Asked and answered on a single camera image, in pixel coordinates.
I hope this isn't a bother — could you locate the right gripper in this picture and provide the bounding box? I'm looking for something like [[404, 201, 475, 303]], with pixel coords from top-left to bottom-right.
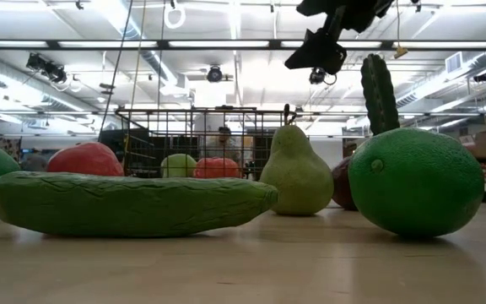
[[283, 0, 396, 76]]

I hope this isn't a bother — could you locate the green pear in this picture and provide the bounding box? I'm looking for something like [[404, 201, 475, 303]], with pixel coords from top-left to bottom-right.
[[258, 104, 335, 217]]

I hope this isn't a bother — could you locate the red ridged tomato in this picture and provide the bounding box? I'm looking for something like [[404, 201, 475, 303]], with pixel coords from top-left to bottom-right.
[[192, 157, 242, 179]]

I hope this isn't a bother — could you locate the metal wire basket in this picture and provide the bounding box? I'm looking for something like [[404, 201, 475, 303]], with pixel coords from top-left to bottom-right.
[[115, 107, 310, 178]]

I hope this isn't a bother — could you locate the large green lime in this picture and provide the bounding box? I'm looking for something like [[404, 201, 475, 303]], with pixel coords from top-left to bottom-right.
[[347, 127, 485, 237]]

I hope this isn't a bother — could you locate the green cucumber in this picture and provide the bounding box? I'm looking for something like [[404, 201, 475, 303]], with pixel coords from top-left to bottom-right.
[[0, 171, 279, 237]]

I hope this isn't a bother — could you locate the bright red apple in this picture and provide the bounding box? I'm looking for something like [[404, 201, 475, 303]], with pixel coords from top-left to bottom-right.
[[46, 141, 125, 177]]

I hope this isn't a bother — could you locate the yellow hanging tag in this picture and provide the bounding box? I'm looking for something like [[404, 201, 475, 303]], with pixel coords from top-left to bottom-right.
[[392, 0, 409, 60]]

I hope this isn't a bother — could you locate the green artificial cactus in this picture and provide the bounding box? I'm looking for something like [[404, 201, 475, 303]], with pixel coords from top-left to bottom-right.
[[359, 53, 401, 136]]

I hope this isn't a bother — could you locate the round black ceiling lamp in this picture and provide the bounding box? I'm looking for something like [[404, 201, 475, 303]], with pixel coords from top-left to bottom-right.
[[206, 64, 224, 84]]

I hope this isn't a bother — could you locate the white ceiling vent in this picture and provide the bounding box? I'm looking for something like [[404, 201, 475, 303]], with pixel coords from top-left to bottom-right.
[[445, 51, 465, 75]]

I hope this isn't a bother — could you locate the person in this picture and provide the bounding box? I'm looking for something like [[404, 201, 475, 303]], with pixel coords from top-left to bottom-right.
[[19, 147, 49, 172], [200, 125, 255, 179]]

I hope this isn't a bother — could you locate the brown cardboard box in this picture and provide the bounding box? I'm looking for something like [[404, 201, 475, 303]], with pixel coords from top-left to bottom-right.
[[457, 128, 486, 161]]

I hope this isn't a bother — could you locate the black partition panel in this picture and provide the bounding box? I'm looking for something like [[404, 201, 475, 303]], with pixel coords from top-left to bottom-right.
[[125, 134, 204, 177]]

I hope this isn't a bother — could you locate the black monitor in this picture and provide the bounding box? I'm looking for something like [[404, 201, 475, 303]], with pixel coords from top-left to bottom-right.
[[98, 128, 127, 166]]

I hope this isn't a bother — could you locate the black ceiling spotlight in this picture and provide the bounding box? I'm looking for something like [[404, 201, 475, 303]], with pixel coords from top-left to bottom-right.
[[43, 62, 68, 84], [25, 52, 46, 72]]

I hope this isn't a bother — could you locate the black ceiling lamp with cable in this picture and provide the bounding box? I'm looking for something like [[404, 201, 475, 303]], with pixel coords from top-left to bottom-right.
[[309, 67, 338, 86]]

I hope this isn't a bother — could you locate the white hanging ring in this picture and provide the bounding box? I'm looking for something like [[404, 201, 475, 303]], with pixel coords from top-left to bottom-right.
[[163, 0, 187, 30]]

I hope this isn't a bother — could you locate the black ceiling light rail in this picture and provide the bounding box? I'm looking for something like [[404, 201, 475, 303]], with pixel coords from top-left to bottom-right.
[[0, 39, 486, 52]]

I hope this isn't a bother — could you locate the yellow hanging rope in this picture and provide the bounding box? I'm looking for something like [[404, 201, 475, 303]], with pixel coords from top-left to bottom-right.
[[122, 0, 148, 169]]

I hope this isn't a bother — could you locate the silver ventilation duct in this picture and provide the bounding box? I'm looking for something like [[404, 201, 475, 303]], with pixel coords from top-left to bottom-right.
[[93, 0, 185, 92]]

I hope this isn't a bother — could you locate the black hanging cable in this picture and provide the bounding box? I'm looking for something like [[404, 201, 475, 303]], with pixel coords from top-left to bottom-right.
[[96, 0, 135, 143]]

